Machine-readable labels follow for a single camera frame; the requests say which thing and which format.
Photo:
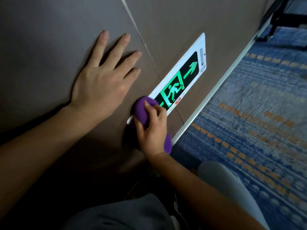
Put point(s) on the person's left hand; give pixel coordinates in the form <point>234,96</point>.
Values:
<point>98,91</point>

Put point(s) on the black mesh metal cart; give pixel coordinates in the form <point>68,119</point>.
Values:
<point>287,20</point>

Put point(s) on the person's left forearm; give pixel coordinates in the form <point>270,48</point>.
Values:
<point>36,153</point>

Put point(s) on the green illuminated exit sign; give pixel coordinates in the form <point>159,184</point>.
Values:
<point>189,69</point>

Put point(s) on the purple cleaning cloth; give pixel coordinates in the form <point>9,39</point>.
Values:
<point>140,110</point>

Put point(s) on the person's right hand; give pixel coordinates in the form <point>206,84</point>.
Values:
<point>154,136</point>

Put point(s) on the person's right forearm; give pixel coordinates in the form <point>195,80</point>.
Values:
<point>192,194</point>

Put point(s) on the person's grey trousers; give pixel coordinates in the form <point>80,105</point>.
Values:
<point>220,177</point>

